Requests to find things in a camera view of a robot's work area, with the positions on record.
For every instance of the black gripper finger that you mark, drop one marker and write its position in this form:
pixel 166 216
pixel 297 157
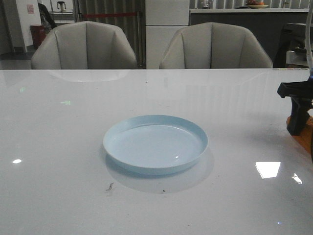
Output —
pixel 301 94

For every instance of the orange toy corn cob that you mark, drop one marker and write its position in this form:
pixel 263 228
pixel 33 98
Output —
pixel 305 138

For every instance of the light blue round plate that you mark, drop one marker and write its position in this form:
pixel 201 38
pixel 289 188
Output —
pixel 155 144

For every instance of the grey counter with white top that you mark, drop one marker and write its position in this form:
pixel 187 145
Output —
pixel 268 26

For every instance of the fruit bowl on counter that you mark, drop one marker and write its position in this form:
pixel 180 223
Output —
pixel 256 4

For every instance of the right beige upholstered chair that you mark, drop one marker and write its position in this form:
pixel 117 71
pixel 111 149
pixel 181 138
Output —
pixel 215 46

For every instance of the beige upholstered chair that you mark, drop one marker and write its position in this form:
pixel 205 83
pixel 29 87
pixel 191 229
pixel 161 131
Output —
pixel 215 46
pixel 84 46

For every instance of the white cabinet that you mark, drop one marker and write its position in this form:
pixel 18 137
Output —
pixel 162 18

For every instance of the left beige upholstered chair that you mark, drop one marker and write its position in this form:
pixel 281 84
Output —
pixel 84 46

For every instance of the red barrier belt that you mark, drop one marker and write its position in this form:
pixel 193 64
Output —
pixel 109 15

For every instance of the red bin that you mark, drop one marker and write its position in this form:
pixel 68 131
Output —
pixel 38 34

